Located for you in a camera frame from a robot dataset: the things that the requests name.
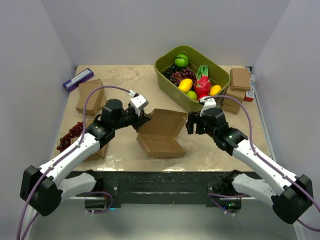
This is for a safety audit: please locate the top cardboard box right stack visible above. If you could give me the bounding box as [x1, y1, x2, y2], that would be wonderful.
[230, 68, 251, 92]

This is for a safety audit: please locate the green lime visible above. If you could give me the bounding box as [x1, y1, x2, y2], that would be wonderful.
[186, 90, 198, 101]

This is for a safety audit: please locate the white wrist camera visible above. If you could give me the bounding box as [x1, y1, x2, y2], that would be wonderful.
[199, 96, 217, 117]
[129, 94, 149, 117]

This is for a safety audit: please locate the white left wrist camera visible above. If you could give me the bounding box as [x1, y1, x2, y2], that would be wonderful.
[129, 94, 149, 117]

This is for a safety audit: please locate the folded cardboard box upper left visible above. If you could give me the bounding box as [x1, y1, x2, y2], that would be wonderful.
[75, 82, 105, 116]

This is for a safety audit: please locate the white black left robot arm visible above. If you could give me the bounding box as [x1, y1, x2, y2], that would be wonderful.
[20, 95, 151, 217]

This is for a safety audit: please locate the lower cardboard boxes right stack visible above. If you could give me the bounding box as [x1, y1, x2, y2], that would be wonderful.
[221, 86, 246, 115]

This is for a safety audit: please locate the yellow mango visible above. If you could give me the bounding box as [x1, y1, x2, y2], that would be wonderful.
[178, 78, 193, 93]

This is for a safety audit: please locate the orange yellow fruit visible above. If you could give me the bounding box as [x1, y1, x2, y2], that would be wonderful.
[209, 84, 222, 96]

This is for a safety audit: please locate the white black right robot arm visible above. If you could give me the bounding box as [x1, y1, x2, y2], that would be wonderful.
[186, 107, 313, 224]

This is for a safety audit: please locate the dark purple grape bunch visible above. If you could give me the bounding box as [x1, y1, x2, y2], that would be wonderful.
[163, 64, 179, 79]

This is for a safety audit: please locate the pink dragon fruit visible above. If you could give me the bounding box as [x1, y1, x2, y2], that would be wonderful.
[194, 65, 211, 100]

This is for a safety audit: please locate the red grape bunch in basket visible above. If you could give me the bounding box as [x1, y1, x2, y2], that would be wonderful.
[169, 67, 196, 86]

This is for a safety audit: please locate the red white small carton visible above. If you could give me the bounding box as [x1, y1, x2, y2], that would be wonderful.
[243, 72, 256, 102]

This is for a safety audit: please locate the olive green plastic basket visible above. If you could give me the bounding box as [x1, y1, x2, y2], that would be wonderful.
[154, 45, 231, 112]

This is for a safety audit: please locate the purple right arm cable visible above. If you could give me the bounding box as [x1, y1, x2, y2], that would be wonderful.
[199, 94, 320, 232]

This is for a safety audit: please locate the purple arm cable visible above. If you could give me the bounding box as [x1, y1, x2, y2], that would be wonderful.
[199, 94, 320, 232]
[16, 85, 137, 240]

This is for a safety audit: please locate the brown cardboard box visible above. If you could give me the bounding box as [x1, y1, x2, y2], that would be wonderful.
[136, 108, 188, 159]

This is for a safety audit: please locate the green black striped fruit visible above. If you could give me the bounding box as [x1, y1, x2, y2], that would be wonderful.
[174, 53, 189, 67]

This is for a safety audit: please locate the cardboard box under upper left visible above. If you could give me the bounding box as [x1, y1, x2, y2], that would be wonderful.
[84, 78, 108, 111]

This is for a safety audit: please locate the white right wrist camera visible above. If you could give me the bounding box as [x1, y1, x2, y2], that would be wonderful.
[199, 96, 217, 117]

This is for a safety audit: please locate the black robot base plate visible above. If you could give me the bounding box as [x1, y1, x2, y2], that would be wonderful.
[82, 171, 243, 213]

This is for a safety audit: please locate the red grape bunch on table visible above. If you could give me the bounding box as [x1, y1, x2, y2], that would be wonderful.
[56, 122, 84, 153]

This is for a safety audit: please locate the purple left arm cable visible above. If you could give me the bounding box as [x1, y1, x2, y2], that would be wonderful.
[16, 85, 137, 240]

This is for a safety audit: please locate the purple white flat box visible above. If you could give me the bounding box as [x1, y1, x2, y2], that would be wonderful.
[62, 68, 94, 93]

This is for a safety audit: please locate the folded cardboard box lower left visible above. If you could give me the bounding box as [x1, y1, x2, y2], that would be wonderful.
[70, 119, 108, 162]

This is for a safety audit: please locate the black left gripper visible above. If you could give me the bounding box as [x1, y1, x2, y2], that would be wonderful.
[113, 105, 151, 131]

